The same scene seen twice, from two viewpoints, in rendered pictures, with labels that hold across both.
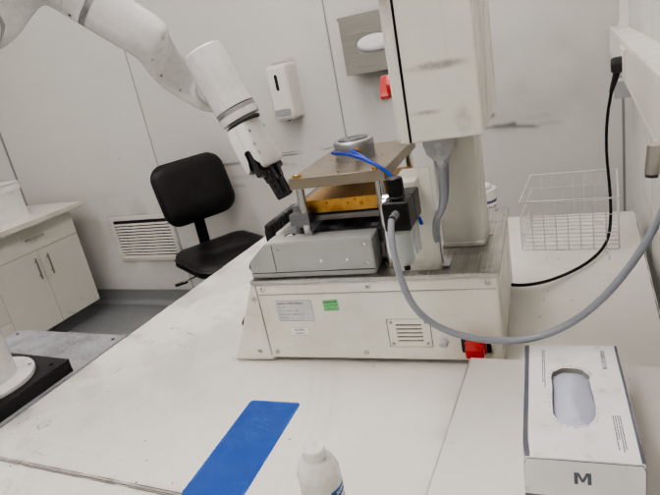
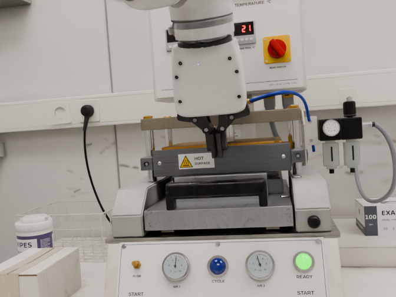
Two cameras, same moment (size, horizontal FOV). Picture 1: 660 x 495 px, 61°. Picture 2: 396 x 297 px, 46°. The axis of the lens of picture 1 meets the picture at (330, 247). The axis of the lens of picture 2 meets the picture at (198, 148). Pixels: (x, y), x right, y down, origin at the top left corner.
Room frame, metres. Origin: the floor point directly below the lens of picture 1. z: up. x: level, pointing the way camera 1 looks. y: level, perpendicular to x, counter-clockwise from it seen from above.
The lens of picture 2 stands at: (1.33, 0.74, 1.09)
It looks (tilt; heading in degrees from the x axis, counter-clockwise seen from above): 3 degrees down; 256
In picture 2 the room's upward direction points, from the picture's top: 4 degrees counter-clockwise
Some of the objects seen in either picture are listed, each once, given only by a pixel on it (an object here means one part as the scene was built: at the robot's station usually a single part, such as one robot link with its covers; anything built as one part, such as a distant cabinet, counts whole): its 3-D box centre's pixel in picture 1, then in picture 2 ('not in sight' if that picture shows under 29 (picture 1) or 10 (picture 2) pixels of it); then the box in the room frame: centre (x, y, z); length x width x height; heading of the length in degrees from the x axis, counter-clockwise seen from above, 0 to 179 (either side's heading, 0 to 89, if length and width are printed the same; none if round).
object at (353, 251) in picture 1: (309, 254); (307, 194); (0.98, 0.04, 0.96); 0.26 x 0.05 x 0.07; 67
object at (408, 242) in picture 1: (400, 219); (339, 137); (0.83, -0.12, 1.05); 0.15 x 0.05 x 0.15; 157
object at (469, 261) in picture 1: (386, 243); (231, 207); (1.07, -0.12, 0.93); 0.46 x 0.35 x 0.01; 67
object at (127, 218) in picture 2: not in sight; (147, 200); (1.24, -0.07, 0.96); 0.25 x 0.05 x 0.07; 67
